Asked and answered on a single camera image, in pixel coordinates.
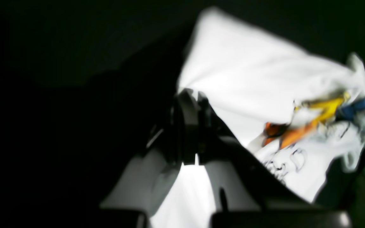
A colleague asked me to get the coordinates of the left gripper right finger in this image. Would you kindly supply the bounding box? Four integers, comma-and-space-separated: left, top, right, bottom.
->
197, 92, 310, 211

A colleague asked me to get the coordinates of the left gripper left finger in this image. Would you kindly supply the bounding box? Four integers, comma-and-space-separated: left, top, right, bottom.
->
100, 89, 199, 216

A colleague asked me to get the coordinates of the white printed t-shirt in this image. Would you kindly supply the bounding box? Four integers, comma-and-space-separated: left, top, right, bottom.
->
151, 7, 365, 228

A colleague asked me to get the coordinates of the black table cloth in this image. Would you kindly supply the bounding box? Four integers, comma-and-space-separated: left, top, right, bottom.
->
0, 0, 365, 228

